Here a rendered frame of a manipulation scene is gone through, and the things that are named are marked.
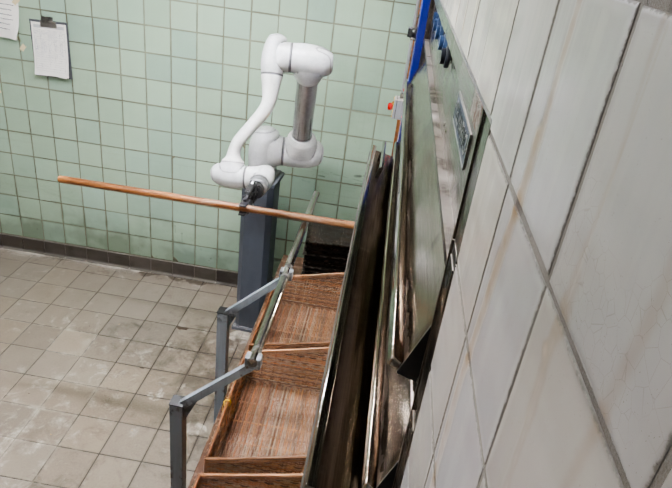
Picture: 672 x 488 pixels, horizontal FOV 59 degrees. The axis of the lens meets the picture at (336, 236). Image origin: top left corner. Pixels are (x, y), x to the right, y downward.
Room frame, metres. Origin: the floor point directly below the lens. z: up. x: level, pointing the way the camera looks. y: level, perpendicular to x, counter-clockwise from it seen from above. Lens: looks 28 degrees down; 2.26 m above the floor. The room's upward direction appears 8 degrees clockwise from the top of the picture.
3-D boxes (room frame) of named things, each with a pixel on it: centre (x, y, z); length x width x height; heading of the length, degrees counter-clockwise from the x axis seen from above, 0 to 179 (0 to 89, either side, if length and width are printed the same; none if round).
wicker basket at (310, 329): (2.13, 0.04, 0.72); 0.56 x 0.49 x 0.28; 177
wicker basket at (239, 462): (1.56, 0.07, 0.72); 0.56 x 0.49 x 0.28; 178
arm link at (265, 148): (3.00, 0.44, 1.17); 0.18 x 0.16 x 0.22; 95
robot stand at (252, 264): (3.00, 0.45, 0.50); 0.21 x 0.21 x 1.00; 84
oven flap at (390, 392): (1.55, -0.20, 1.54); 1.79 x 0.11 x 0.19; 177
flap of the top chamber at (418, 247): (1.55, -0.20, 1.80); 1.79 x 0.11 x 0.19; 177
